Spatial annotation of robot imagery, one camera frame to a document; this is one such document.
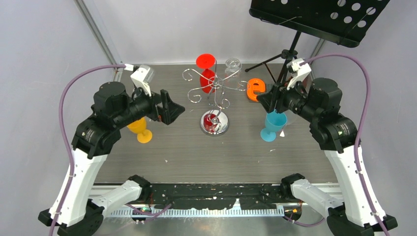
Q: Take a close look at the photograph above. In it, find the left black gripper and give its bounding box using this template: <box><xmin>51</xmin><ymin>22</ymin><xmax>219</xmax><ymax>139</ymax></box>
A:
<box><xmin>114</xmin><ymin>81</ymin><xmax>185</xmax><ymax>128</ymax></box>

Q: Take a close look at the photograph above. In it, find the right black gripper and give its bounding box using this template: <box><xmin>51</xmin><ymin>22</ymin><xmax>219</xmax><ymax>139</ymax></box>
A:
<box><xmin>255</xmin><ymin>75</ymin><xmax>320</xmax><ymax>122</ymax></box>

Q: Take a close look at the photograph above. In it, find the blue wine glass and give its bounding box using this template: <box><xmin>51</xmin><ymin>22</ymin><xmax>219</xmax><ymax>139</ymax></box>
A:
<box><xmin>260</xmin><ymin>111</ymin><xmax>288</xmax><ymax>142</ymax></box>

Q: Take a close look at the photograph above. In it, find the yellow wine glass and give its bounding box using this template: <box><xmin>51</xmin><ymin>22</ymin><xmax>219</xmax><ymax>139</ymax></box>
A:
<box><xmin>127</xmin><ymin>117</ymin><xmax>153</xmax><ymax>144</ymax></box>

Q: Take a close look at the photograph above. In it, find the chrome wine glass rack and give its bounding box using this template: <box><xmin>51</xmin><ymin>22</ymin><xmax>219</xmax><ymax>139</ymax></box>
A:
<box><xmin>182</xmin><ymin>68</ymin><xmax>247</xmax><ymax>137</ymax></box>

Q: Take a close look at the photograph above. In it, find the small clear glass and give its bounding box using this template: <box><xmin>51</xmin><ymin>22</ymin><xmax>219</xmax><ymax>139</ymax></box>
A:
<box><xmin>225</xmin><ymin>58</ymin><xmax>242</xmax><ymax>78</ymax></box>

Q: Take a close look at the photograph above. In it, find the red wine glass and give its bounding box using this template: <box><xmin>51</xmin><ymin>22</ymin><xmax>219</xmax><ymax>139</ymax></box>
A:
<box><xmin>196</xmin><ymin>53</ymin><xmax>216</xmax><ymax>94</ymax></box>

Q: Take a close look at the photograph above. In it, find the clear champagne flute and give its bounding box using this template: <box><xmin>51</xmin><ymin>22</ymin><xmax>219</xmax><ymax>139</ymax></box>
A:
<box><xmin>279</xmin><ymin>110</ymin><xmax>297</xmax><ymax>138</ymax></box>

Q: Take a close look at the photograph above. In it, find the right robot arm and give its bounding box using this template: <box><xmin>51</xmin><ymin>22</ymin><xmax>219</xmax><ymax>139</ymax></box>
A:
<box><xmin>257</xmin><ymin>78</ymin><xmax>398</xmax><ymax>236</ymax></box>

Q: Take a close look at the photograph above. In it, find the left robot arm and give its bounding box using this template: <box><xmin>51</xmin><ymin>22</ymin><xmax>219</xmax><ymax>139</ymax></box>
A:
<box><xmin>38</xmin><ymin>82</ymin><xmax>185</xmax><ymax>236</ymax></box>

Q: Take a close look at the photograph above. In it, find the orange letter e toy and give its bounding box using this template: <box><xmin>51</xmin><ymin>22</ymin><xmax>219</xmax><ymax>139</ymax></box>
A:
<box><xmin>246</xmin><ymin>78</ymin><xmax>266</xmax><ymax>102</ymax></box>

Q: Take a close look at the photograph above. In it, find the black music stand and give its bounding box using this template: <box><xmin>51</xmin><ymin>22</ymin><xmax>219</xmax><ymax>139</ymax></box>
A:
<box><xmin>249</xmin><ymin>0</ymin><xmax>388</xmax><ymax>66</ymax></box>

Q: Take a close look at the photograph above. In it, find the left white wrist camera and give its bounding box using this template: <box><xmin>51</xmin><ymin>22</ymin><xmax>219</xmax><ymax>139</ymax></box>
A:
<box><xmin>130</xmin><ymin>64</ymin><xmax>154</xmax><ymax>97</ymax></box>

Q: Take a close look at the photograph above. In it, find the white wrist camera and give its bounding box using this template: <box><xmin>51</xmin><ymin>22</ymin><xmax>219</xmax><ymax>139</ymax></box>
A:
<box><xmin>130</xmin><ymin>64</ymin><xmax>154</xmax><ymax>97</ymax></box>
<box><xmin>286</xmin><ymin>58</ymin><xmax>312</xmax><ymax>90</ymax></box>

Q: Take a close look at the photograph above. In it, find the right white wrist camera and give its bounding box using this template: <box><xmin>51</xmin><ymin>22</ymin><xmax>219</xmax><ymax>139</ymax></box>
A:
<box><xmin>286</xmin><ymin>58</ymin><xmax>312</xmax><ymax>90</ymax></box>

